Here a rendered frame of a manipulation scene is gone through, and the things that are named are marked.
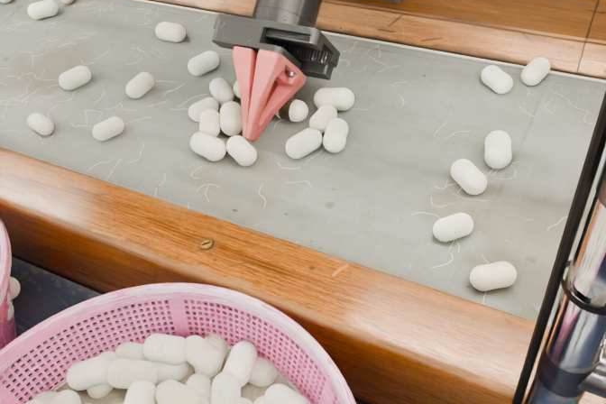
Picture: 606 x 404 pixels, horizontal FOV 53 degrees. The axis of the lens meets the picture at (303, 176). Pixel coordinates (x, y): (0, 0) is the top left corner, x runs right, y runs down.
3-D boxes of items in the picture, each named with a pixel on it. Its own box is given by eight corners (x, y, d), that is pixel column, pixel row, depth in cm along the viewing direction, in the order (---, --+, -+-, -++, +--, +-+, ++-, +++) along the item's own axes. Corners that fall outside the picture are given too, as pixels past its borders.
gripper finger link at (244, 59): (280, 142, 50) (312, 33, 50) (207, 125, 53) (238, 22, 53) (309, 158, 56) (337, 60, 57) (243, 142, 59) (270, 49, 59)
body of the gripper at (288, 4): (312, 50, 50) (336, -35, 51) (208, 32, 54) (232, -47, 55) (336, 73, 56) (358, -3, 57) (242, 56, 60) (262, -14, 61)
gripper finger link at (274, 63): (255, 136, 51) (286, 30, 51) (185, 120, 54) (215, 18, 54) (287, 152, 57) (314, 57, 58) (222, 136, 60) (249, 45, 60)
